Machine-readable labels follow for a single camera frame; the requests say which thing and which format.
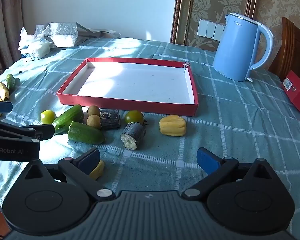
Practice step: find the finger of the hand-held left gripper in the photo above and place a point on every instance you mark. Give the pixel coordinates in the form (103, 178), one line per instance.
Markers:
(43, 132)
(1, 107)

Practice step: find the gilded wall frame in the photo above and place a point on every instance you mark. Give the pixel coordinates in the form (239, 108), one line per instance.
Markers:
(181, 10)

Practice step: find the teal checked tablecloth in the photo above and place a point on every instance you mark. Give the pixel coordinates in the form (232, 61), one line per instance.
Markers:
(240, 120)

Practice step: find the wooden chair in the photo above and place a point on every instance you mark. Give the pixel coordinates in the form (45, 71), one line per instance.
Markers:
(295, 52)

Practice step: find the red cardboard tray box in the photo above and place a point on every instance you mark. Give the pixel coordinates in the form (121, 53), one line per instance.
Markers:
(140, 85)

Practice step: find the beige curtain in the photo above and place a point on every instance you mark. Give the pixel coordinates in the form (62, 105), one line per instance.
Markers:
(2, 17)

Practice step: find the brown longan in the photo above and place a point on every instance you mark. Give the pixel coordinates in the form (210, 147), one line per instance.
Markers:
(93, 121)
(93, 110)

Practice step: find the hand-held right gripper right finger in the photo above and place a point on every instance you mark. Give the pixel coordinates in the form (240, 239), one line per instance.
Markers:
(207, 160)

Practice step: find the small whole cucumber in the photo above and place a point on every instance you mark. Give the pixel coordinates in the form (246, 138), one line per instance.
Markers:
(10, 81)

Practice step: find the white wall switch panel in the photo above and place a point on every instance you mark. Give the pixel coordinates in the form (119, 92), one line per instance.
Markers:
(210, 28)

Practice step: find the silver patterned gift bag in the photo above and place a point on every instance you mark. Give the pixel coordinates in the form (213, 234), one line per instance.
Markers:
(62, 33)

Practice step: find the green tomato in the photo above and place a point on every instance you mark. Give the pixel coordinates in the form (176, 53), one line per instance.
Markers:
(48, 116)
(134, 117)

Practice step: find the green cucumber piece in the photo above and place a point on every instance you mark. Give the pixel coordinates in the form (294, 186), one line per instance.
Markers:
(85, 133)
(67, 117)

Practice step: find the white tissue pack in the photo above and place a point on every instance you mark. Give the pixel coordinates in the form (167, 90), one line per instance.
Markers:
(37, 51)

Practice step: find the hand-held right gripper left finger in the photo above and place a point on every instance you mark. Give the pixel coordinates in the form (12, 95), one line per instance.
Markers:
(90, 158)

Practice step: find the blue electric kettle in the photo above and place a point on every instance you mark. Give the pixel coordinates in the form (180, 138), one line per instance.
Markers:
(236, 50)

